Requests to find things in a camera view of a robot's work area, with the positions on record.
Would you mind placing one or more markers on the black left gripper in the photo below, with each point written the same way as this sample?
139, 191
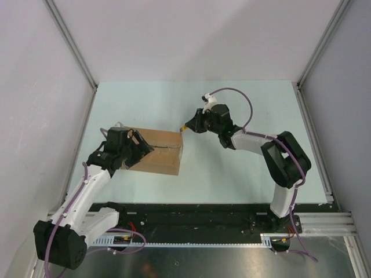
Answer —
141, 150

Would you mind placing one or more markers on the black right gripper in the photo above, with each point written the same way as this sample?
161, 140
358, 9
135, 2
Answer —
196, 124

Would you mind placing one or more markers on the yellow utility knife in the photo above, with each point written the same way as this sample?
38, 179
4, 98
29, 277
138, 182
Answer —
183, 128

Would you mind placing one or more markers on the brown cardboard express box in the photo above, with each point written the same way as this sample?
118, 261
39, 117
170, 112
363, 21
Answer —
167, 153

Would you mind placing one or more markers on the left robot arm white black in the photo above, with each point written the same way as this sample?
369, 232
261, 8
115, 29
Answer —
64, 239

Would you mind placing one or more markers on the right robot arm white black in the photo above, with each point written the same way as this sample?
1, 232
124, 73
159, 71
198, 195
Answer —
286, 161

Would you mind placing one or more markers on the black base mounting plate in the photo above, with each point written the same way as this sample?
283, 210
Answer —
198, 223

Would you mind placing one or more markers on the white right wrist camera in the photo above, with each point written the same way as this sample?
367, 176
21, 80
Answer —
209, 101

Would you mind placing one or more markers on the left aluminium frame post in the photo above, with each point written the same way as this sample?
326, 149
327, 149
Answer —
67, 36

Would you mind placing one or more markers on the aluminium frame post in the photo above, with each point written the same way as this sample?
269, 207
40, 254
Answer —
67, 36
325, 39

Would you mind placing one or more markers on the aluminium front rail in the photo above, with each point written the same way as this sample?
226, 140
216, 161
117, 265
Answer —
316, 224

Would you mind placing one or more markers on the right aluminium frame post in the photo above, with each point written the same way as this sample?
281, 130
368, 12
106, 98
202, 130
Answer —
325, 39

